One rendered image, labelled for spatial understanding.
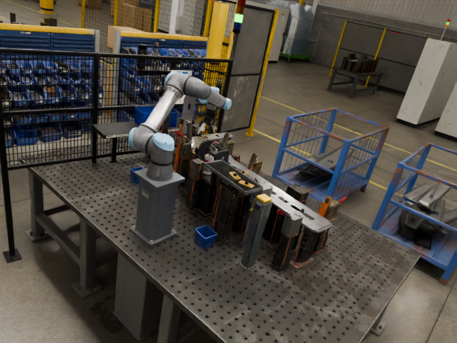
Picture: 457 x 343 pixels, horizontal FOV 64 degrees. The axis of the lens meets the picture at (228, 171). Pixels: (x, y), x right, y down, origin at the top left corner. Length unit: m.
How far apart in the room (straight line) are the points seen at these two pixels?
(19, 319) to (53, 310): 0.20
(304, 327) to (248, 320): 0.28
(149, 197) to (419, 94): 8.51
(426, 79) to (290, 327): 8.49
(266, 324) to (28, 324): 1.56
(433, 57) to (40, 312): 9.05
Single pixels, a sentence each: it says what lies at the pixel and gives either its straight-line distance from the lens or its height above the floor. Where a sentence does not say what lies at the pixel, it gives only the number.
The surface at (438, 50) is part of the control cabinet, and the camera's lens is 9.86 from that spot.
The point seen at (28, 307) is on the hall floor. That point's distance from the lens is 2.90.
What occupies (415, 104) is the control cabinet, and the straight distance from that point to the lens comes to 9.97.
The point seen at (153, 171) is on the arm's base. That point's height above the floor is 1.15.
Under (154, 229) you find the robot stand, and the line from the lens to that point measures 2.17.
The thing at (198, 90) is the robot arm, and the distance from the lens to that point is 2.17.
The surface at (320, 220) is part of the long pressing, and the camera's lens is 2.22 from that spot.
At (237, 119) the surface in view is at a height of 0.33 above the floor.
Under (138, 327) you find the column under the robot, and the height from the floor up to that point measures 0.11.
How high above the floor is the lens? 2.07
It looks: 25 degrees down
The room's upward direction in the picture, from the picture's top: 11 degrees clockwise
